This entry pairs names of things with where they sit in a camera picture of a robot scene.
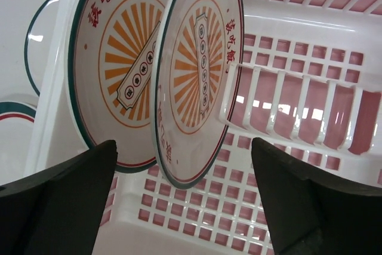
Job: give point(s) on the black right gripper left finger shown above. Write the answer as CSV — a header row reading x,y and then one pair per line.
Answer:
x,y
58,210

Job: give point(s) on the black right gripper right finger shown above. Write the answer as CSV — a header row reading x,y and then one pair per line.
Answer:
x,y
311,211

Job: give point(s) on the white plate green rim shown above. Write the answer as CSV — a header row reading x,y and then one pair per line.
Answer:
x,y
17,120

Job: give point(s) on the white plate black rim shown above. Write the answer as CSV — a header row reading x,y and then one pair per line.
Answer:
x,y
37,42

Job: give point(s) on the orange sunburst plate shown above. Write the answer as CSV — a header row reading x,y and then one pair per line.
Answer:
x,y
195,81
110,54

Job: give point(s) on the pink white dish rack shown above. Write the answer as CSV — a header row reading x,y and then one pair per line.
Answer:
x,y
318,98

